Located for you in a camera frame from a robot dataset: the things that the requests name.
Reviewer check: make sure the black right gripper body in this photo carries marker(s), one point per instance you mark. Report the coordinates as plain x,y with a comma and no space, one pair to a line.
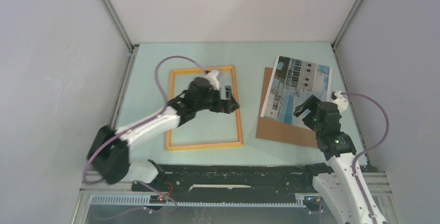
318,130

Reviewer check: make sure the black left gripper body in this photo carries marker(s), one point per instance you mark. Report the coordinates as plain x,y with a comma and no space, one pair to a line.
212,101

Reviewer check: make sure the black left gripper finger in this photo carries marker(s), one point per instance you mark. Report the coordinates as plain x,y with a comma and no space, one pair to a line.
229,105
228,92

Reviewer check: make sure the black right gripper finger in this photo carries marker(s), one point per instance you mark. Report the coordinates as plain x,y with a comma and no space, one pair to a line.
311,104
310,120

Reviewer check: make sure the printed building photo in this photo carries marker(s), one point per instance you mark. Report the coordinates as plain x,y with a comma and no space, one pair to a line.
292,81

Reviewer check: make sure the brown cardboard backing board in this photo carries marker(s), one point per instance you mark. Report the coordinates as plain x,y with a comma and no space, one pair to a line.
282,132

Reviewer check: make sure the orange wooden picture frame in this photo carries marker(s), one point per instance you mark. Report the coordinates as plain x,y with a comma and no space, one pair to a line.
207,130

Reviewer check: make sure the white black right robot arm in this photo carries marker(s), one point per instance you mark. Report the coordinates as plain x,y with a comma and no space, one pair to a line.
344,190

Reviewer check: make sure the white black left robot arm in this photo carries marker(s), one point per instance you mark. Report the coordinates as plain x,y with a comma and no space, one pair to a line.
109,158

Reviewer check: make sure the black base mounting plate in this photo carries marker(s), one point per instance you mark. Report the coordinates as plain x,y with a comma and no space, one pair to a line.
234,196

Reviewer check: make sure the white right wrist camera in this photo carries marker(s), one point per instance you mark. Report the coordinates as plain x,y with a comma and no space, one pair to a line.
339,100

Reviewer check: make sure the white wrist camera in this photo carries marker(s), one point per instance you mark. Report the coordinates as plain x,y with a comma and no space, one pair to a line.
339,100
213,77

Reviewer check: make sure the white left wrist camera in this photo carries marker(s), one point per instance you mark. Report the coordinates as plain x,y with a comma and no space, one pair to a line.
213,77

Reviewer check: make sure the grey slotted cable duct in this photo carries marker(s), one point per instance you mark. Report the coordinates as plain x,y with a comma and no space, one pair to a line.
153,200

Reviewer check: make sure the aluminium front rail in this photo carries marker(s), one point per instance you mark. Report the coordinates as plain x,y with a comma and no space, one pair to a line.
374,181

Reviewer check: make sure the left aluminium corner post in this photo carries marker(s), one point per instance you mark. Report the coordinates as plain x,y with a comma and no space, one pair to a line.
114,17

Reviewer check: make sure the aluminium corner post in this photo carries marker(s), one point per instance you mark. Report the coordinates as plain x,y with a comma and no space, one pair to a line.
114,17
346,24

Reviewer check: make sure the right aluminium corner post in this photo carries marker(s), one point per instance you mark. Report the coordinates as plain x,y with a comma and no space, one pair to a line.
346,24

